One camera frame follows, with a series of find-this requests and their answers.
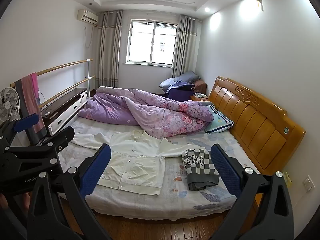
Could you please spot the wooden double wall barre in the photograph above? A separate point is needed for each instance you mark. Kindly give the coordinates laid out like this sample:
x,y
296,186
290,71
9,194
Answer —
x,y
62,66

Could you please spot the window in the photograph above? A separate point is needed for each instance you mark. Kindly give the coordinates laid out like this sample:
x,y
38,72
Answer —
x,y
150,42

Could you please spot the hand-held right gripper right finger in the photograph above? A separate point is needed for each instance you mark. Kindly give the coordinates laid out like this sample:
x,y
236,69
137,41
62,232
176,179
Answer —
x,y
225,170

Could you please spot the dark top white cabinet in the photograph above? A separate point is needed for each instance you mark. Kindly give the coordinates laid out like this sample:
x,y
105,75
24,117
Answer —
x,y
65,105

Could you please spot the pink grey hanging towel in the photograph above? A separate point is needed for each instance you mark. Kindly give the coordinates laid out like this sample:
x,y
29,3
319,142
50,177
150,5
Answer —
x,y
28,100

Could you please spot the person's left hand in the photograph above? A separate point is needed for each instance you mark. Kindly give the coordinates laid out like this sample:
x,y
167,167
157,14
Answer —
x,y
26,201

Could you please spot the white wall socket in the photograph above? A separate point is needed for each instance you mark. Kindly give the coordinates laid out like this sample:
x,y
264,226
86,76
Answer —
x,y
308,183

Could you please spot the grey beige curtain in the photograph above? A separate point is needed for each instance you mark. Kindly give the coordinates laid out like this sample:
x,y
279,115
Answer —
x,y
185,47
108,50

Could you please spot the wooden nightstand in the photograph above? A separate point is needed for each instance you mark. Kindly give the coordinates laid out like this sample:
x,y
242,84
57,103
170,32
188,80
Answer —
x,y
198,97

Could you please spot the round ceiling light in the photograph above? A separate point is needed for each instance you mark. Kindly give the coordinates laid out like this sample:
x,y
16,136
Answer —
x,y
207,9

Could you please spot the grey checkered folded sweater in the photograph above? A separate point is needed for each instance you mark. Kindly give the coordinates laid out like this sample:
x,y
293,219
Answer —
x,y
200,167

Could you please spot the white standing fan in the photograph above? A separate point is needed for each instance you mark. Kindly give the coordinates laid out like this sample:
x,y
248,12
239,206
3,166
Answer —
x,y
7,102

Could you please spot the purple floral quilt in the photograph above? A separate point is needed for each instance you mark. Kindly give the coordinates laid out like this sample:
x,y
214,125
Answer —
x,y
150,110

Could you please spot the brown chair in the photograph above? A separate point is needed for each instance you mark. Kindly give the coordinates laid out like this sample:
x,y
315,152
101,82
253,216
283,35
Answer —
x,y
201,86

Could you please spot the white button jacket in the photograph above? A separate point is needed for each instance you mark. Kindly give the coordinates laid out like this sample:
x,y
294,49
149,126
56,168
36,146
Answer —
x,y
135,160

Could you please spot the bed with floral sheet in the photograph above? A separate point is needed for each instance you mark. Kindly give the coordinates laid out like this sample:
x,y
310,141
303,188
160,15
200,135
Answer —
x,y
175,187

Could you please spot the yellow wall ornament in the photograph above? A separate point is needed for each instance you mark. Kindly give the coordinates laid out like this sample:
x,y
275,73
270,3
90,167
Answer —
x,y
259,2

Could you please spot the small remote control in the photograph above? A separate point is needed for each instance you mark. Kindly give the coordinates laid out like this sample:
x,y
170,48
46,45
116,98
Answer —
x,y
48,114

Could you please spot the white air conditioner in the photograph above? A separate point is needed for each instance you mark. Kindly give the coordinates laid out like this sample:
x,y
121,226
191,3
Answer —
x,y
87,16

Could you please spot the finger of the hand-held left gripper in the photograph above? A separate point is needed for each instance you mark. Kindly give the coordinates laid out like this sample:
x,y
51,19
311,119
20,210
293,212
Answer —
x,y
55,140
26,123

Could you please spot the blue bedding pile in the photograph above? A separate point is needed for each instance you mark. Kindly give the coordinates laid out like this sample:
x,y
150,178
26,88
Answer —
x,y
180,78

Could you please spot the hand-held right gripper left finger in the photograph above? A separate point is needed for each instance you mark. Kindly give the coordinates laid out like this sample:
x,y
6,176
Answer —
x,y
96,170

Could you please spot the yellow packet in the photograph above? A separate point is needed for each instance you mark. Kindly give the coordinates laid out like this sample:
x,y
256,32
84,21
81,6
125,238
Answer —
x,y
288,178

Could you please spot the wooden headboard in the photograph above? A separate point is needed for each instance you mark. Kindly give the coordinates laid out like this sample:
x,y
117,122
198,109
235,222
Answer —
x,y
255,125

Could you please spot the blue striped pillow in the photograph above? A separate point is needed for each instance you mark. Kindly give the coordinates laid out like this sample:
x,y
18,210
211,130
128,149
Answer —
x,y
220,122

